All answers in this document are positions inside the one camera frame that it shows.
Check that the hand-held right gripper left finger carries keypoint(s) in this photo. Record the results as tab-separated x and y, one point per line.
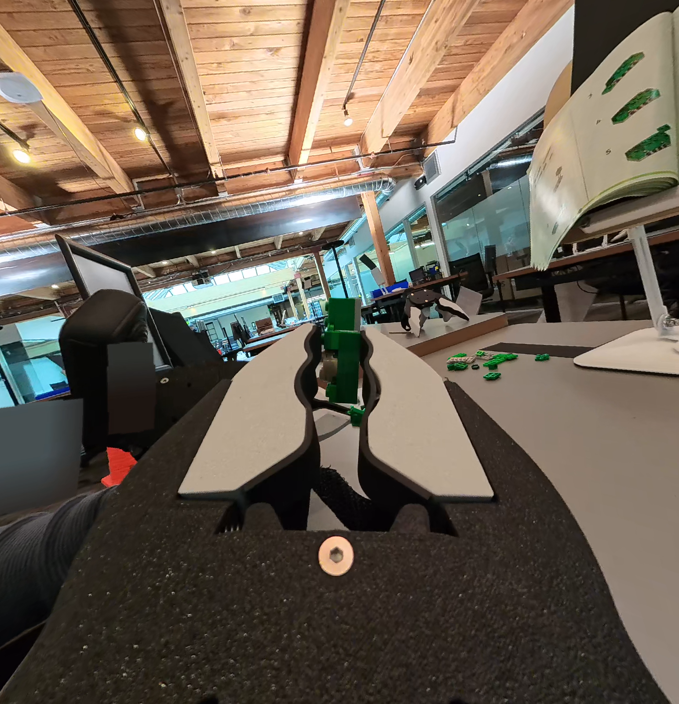
251	418

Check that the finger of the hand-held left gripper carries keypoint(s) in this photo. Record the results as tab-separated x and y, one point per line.
332	426

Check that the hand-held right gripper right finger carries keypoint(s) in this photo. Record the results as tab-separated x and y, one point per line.
422	429

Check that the tiny green brick piece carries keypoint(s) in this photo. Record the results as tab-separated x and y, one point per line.
357	415

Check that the green brick model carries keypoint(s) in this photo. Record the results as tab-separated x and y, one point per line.
342	352

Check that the black strip on desk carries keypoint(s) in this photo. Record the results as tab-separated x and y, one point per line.
537	350

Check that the long wooden desk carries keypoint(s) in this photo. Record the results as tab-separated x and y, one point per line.
592	258

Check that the scattered small green bricks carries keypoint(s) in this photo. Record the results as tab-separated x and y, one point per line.
488	363

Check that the flat wooden board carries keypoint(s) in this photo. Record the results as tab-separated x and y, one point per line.
460	330

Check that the black and white device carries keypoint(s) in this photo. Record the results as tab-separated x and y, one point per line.
427	311

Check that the orange knitted thing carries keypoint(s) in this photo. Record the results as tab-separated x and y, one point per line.
118	467

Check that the black padded chair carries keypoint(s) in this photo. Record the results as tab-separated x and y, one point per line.
97	341

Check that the white book stand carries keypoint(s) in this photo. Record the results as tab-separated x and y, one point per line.
642	330

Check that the ceiling spot lamp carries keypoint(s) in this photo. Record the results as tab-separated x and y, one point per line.
21	155
139	133
347	118

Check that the brick instruction booklet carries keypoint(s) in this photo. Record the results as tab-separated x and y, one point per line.
609	132

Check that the round white ceiling fixture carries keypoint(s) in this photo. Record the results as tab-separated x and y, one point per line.
14	87

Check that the black flat panel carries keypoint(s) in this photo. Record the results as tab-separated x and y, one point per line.
620	38

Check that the grey screen with black frame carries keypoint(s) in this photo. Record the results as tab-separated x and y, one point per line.
105	275

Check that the silver air duct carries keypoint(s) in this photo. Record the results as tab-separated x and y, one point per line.
235	212

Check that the grey wall vent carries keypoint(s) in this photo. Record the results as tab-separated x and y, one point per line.
431	168

